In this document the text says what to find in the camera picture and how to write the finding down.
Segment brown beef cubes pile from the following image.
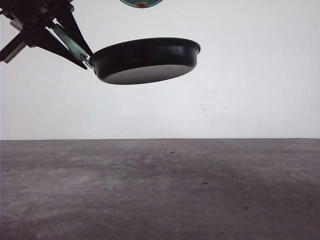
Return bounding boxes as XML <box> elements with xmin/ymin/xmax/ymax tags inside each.
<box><xmin>135</xmin><ymin>1</ymin><xmax>148</xmax><ymax>8</ymax></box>

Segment teal ribbed bowl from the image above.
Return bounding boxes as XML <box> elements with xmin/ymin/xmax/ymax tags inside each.
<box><xmin>120</xmin><ymin>0</ymin><xmax>162</xmax><ymax>8</ymax></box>

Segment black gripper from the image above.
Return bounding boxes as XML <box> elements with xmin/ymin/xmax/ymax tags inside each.
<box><xmin>0</xmin><ymin>0</ymin><xmax>93</xmax><ymax>70</ymax></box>

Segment black frying pan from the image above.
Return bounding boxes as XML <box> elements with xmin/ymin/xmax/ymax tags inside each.
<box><xmin>53</xmin><ymin>24</ymin><xmax>201</xmax><ymax>85</ymax></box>

